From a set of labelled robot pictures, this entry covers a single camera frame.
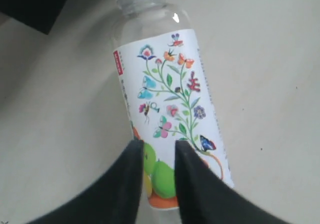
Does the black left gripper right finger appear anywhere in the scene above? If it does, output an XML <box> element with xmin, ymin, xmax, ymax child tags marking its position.
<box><xmin>174</xmin><ymin>141</ymin><xmax>285</xmax><ymax>224</ymax></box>

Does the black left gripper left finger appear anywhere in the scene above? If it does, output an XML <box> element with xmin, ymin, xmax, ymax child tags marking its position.
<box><xmin>32</xmin><ymin>140</ymin><xmax>144</xmax><ymax>224</ymax></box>

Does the black sleeved forearm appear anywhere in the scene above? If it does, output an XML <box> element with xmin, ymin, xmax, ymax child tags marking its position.
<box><xmin>0</xmin><ymin>0</ymin><xmax>67</xmax><ymax>34</ymax></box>

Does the floral label clear bottle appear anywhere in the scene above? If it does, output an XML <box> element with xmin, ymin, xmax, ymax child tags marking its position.
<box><xmin>113</xmin><ymin>0</ymin><xmax>234</xmax><ymax>224</ymax></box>

